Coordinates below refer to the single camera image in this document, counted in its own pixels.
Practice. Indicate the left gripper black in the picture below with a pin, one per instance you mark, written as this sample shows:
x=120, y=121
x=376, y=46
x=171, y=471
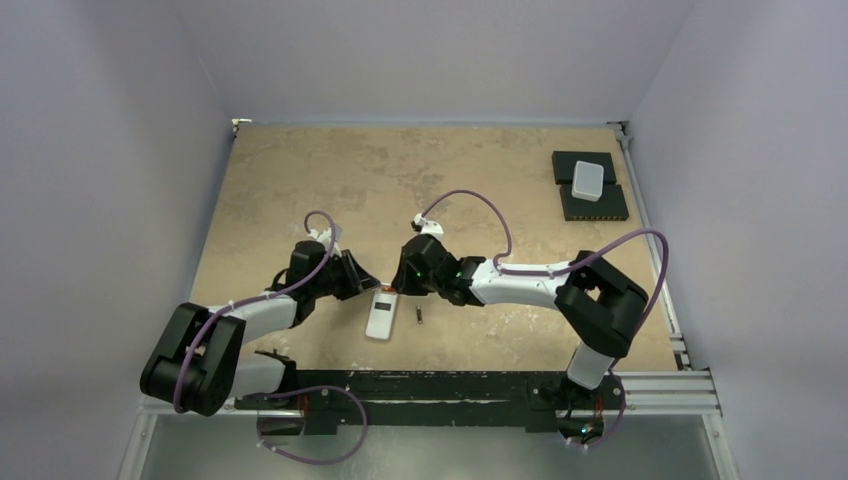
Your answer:
x=361, y=280

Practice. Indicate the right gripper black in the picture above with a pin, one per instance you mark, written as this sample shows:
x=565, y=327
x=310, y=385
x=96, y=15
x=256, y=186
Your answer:
x=408, y=266

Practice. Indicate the white remote control red face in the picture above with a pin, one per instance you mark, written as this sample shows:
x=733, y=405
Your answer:
x=381, y=315

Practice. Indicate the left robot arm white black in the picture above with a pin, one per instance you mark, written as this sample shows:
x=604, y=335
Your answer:
x=196, y=364

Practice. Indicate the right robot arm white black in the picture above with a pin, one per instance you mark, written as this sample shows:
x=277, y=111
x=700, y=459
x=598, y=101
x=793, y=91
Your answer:
x=603, y=306

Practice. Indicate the white plastic box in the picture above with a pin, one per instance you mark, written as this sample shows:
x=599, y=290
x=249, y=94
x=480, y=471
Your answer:
x=588, y=181

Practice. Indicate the black tray front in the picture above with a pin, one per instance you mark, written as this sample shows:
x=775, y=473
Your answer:
x=611, y=206

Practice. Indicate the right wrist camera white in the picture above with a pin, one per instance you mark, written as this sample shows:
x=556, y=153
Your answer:
x=423, y=226

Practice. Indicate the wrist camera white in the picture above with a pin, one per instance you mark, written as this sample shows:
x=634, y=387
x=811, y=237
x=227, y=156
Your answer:
x=329, y=237
x=423, y=226

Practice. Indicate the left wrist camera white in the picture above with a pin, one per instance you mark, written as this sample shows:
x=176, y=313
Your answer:
x=329, y=237

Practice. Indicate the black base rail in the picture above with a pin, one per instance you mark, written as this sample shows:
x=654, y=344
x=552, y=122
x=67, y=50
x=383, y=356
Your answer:
x=325, y=400

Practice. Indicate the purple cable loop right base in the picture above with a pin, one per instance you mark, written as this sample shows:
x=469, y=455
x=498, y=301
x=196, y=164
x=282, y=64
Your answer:
x=592, y=416

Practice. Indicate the aluminium frame rail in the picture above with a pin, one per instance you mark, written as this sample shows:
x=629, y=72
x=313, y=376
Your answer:
x=491, y=187

